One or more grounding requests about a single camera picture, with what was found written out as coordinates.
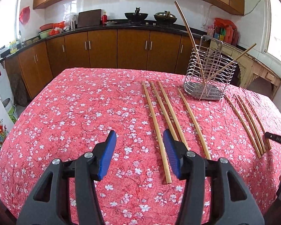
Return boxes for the wooden chopstick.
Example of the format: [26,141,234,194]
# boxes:
[157,81,190,151]
[201,43,257,100]
[237,95,268,153]
[177,88,212,161]
[233,94,265,155]
[142,81,172,184]
[246,97,272,151]
[151,82,179,142]
[174,1,208,99]
[224,94,262,159]

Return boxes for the clear plastic bag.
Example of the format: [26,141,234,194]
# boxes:
[65,13,78,26]

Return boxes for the red bag over bottles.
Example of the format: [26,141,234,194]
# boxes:
[214,17,237,29]

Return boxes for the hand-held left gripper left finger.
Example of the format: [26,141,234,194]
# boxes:
[16,130,117,225]

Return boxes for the metal wire chopstick holder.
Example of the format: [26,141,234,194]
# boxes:
[183,35,238,102]

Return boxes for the narrow kitchen window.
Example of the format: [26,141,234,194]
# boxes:
[0,0,23,55]

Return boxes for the old cream wooden table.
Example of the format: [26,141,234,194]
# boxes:
[209,39,281,99]

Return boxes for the white and green bucket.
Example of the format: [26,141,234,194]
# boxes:
[2,98,19,123]

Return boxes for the brown lower kitchen cabinets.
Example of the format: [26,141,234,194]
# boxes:
[4,29,203,99]

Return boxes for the red floral tablecloth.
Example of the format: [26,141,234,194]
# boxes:
[0,67,281,225]

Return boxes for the orange plastic bag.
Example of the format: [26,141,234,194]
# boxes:
[49,21,66,36]

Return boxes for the wide kitchen window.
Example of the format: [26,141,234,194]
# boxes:
[263,0,281,69]

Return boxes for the dark cutting board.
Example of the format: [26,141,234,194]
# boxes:
[77,9,102,28]

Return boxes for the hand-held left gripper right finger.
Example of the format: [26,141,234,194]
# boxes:
[163,129,265,225]

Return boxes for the red bag on wall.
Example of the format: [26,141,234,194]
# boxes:
[19,6,30,25]

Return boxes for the black wok with lid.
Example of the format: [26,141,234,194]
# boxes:
[154,11,178,24]

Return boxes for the gas stove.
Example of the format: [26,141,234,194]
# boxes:
[121,22,176,27]

